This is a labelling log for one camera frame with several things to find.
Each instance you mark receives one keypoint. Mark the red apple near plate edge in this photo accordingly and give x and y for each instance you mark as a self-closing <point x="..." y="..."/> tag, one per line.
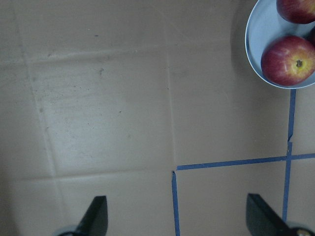
<point x="288" y="60"/>

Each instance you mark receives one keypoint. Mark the light blue plate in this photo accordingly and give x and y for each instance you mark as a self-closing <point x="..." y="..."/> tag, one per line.
<point x="264" y="26"/>

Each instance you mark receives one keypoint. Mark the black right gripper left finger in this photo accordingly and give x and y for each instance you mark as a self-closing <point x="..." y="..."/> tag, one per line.
<point x="95" y="220"/>

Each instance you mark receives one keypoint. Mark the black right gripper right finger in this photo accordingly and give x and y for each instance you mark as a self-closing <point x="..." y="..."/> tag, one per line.
<point x="261" y="220"/>

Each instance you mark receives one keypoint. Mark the red apple on plate top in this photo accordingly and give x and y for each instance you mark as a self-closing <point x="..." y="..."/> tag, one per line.
<point x="296" y="11"/>

